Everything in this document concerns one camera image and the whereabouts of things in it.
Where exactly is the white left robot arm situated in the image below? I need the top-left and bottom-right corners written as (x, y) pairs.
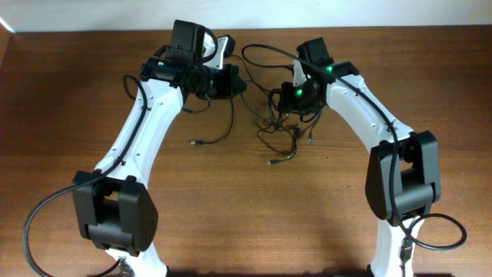
top-left (72, 20), bottom-right (246, 276)

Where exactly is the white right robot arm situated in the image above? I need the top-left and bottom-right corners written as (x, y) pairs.
top-left (279, 38), bottom-right (441, 276)

